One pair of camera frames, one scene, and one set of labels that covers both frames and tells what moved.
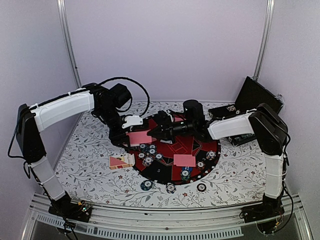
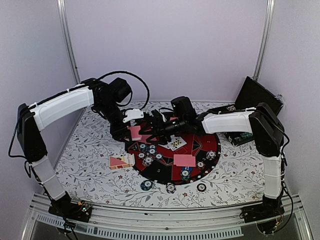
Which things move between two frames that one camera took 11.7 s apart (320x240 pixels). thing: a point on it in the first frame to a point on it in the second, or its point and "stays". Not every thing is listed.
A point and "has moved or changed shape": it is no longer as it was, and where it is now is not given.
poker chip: x=200 y=165 stays
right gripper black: x=168 y=131 to x=163 y=138
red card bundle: x=140 y=137 has moved or changed shape
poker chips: x=147 y=161 stays
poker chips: x=210 y=155 stays
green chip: x=152 y=149 stays
